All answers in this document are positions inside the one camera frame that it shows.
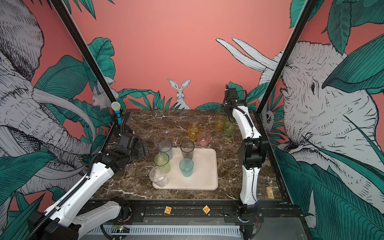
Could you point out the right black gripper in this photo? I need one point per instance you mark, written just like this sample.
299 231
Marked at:
222 108

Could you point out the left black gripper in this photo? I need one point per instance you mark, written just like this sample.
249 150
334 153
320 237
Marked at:
141 152

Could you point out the yellow tall glass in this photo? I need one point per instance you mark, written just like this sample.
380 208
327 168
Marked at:
220 122

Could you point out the light green translucent glass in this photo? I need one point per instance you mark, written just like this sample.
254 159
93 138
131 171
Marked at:
163 160

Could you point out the grey-blue translucent glass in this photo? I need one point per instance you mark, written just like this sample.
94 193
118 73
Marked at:
166 147

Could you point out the clear tall glass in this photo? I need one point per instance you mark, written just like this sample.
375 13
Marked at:
158 176

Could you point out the dark smoky tall glass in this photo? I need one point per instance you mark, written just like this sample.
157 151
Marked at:
187 147

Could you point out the teal frosted glass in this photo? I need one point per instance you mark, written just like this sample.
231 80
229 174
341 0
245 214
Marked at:
186 166

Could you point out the beige rectangular tray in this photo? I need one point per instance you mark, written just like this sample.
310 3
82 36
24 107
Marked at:
204 176

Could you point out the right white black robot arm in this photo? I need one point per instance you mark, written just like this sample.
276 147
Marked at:
252 153

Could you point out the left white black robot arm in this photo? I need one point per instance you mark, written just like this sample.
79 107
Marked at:
62 220

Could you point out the green short glass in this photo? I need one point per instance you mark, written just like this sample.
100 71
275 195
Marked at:
229 128

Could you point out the pink short glass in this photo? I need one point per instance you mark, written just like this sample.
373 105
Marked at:
204 139

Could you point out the amber short glass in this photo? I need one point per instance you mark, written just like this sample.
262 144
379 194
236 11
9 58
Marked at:
193 131

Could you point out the toy microphone on black stand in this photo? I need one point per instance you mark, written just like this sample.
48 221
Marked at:
116 106

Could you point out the orange square tag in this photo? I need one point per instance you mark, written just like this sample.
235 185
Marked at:
168 210

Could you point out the white ventilated strip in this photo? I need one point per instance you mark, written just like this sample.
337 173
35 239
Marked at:
228 231

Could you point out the orange diamond tag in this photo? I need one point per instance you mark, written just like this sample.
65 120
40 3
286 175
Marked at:
206 209

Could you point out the small tan block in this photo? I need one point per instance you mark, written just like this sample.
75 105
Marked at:
270 193

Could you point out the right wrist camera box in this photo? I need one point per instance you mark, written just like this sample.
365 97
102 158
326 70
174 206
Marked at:
230 94

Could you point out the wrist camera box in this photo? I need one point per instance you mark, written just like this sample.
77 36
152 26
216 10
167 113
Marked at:
230 94
127 143

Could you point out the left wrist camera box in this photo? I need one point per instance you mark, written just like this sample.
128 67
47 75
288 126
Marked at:
127 143

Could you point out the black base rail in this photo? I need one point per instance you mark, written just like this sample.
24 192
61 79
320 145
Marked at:
222 209

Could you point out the right black frame post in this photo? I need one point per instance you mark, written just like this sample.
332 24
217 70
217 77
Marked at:
298 29

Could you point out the black frame post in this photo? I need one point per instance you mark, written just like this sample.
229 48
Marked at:
66 18
298 29

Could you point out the left black frame post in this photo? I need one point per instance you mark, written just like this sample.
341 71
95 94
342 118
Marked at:
66 18

